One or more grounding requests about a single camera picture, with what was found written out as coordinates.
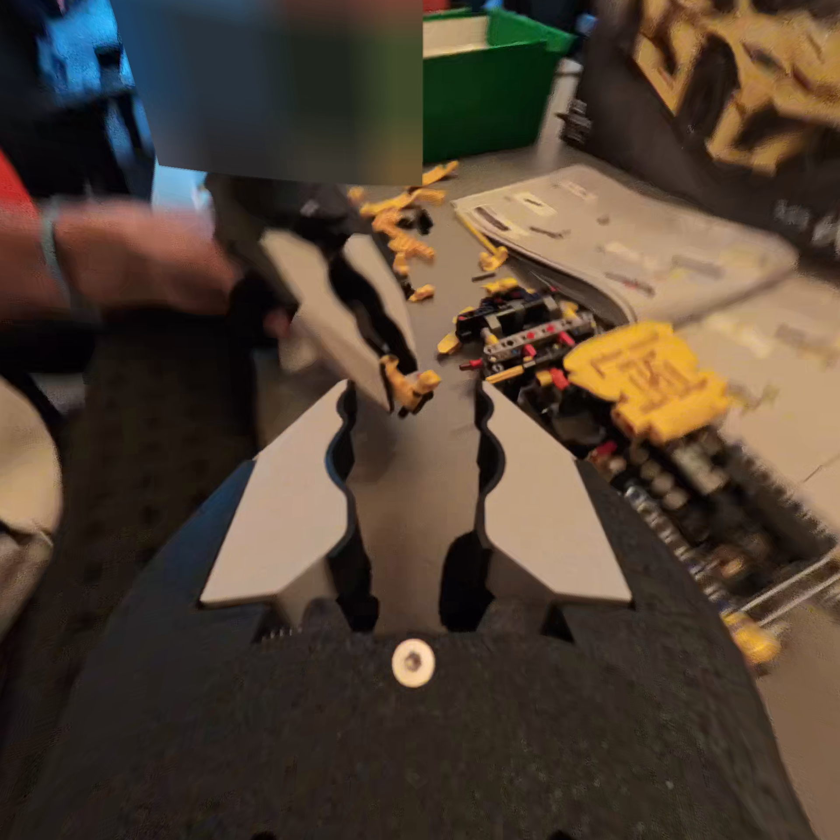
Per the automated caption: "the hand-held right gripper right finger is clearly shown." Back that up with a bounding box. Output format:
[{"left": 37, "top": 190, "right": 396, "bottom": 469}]
[{"left": 438, "top": 381, "right": 632, "bottom": 634}]

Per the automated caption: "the grey wristband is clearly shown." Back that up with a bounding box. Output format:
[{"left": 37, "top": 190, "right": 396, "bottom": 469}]
[{"left": 38, "top": 197, "right": 83, "bottom": 316}]

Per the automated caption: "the open instruction booklet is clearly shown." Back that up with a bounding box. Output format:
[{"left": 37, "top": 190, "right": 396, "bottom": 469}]
[{"left": 451, "top": 163, "right": 840, "bottom": 506}]

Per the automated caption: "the person's left forearm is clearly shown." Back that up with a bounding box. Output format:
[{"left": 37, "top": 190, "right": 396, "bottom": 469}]
[{"left": 0, "top": 210, "right": 67, "bottom": 322}]

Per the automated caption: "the green plastic bin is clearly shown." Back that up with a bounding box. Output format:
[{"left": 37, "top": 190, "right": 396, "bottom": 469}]
[{"left": 423, "top": 7, "right": 580, "bottom": 166}]

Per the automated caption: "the small yellow black brick assembly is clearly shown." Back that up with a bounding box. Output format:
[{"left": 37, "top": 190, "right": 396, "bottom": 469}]
[{"left": 379, "top": 353, "right": 442, "bottom": 420}]

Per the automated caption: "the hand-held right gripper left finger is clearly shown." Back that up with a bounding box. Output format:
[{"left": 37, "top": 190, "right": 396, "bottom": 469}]
[{"left": 200, "top": 381, "right": 380, "bottom": 634}]

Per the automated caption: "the dark toy car box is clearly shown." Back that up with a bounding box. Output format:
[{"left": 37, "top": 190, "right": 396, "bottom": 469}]
[{"left": 576, "top": 0, "right": 840, "bottom": 265}]

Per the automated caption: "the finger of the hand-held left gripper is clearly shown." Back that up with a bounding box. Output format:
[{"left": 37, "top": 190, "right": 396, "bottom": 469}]
[
  {"left": 330, "top": 233, "right": 422, "bottom": 376},
  {"left": 259, "top": 230, "right": 396, "bottom": 413}
]

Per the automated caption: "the grey desk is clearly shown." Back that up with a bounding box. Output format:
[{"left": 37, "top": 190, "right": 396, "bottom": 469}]
[{"left": 252, "top": 59, "right": 840, "bottom": 840}]

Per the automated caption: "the pile of yellow brick pieces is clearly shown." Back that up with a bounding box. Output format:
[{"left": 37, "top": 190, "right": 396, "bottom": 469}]
[{"left": 346, "top": 159, "right": 511, "bottom": 304}]

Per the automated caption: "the yellow black brick car model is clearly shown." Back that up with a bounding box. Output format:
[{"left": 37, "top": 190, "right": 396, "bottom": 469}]
[{"left": 435, "top": 274, "right": 840, "bottom": 673}]

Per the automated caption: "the long yellow rod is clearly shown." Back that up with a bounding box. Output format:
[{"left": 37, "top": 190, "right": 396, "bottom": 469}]
[{"left": 455, "top": 209, "right": 503, "bottom": 258}]

